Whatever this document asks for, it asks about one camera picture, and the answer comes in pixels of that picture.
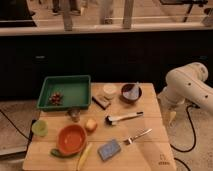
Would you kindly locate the brown wooden block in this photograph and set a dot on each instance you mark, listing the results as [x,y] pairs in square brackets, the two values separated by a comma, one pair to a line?
[101,101]

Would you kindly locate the green vegetable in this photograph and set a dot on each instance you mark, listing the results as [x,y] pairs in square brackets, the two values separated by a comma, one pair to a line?
[55,152]

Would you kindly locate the red orange bowl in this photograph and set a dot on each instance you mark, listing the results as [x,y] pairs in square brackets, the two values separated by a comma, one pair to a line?
[71,139]

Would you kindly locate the yellow red apple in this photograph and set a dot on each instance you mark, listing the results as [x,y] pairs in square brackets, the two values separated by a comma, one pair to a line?
[91,125]

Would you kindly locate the white handled black brush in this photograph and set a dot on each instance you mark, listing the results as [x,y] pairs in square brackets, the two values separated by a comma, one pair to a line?
[113,120]

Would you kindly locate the blue sponge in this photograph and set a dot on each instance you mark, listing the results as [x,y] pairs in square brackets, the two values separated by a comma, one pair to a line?
[108,150]

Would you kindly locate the green plastic cup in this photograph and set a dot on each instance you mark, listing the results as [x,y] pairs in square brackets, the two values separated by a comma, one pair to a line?
[39,128]

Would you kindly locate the green plastic tray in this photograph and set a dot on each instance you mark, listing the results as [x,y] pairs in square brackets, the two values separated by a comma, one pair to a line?
[75,91]

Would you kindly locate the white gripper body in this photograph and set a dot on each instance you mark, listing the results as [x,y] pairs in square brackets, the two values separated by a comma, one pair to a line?
[169,99]

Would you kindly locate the red berry cluster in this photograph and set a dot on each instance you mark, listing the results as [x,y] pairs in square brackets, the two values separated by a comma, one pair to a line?
[55,99]

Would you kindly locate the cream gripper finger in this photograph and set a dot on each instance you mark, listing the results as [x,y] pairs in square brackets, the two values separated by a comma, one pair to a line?
[171,117]

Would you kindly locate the yellow banana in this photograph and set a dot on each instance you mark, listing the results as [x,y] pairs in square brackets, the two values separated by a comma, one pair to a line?
[84,156]

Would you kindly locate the silver fork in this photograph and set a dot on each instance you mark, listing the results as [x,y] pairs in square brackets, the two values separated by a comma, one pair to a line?
[130,140]

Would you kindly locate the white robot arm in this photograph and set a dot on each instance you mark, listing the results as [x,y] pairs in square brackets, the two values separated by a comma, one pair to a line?
[185,83]

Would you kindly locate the dark purple bowl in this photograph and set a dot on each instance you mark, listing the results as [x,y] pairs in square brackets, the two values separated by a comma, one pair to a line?
[131,92]

